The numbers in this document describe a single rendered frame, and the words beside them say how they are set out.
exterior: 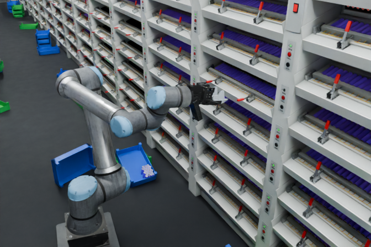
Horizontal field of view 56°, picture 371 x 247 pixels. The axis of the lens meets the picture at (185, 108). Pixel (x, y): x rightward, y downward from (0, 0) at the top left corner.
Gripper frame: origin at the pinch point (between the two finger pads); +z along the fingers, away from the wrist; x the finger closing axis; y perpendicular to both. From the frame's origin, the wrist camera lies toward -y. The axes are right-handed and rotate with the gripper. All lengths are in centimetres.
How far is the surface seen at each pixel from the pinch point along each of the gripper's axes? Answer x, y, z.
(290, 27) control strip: -21.8, 37.8, 7.0
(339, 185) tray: -52, -17, 24
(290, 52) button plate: -23.5, 28.6, 8.8
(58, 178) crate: 105, -101, -46
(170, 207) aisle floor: 42, -93, 11
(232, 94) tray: 10.8, -2.2, 14.8
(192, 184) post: 46, -83, 29
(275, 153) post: -23.2, -17.9, 17.4
